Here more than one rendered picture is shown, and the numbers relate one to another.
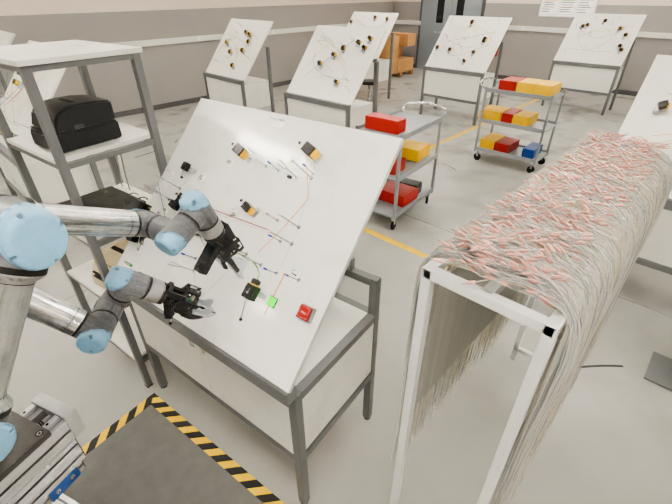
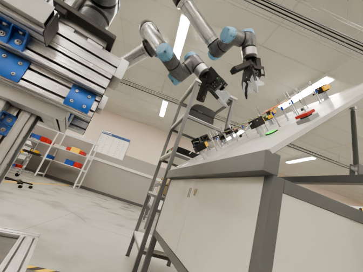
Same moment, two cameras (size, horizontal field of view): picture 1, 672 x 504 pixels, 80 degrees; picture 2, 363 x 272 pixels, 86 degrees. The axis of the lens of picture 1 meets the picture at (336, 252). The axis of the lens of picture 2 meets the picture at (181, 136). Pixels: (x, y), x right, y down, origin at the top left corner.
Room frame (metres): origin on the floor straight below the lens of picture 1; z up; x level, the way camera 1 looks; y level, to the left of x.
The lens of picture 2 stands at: (0.35, 0.02, 0.65)
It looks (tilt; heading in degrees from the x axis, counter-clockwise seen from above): 18 degrees up; 41
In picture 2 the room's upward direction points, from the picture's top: 18 degrees clockwise
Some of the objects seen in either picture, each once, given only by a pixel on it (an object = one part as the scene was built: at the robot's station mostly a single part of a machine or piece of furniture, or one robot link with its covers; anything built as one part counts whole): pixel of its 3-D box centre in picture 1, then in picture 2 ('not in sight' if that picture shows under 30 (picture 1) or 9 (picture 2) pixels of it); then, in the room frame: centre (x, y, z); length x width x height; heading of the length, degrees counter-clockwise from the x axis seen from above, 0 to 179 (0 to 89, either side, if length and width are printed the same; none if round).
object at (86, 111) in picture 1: (73, 121); (197, 116); (1.89, 1.21, 1.56); 0.30 x 0.23 x 0.19; 145
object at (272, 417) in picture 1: (243, 392); (209, 225); (1.13, 0.40, 0.60); 0.55 x 0.03 x 0.39; 54
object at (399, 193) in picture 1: (401, 162); not in sight; (4.06, -0.69, 0.54); 0.99 x 0.50 x 1.08; 142
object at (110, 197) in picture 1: (100, 209); (183, 156); (1.91, 1.25, 1.09); 0.35 x 0.33 x 0.07; 54
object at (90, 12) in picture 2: not in sight; (91, 25); (0.53, 0.85, 1.21); 0.15 x 0.15 x 0.10
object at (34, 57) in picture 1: (114, 228); (182, 174); (2.00, 1.26, 0.92); 0.61 x 0.50 x 1.85; 54
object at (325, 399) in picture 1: (250, 326); (234, 229); (1.54, 0.45, 0.60); 1.17 x 0.58 x 0.40; 54
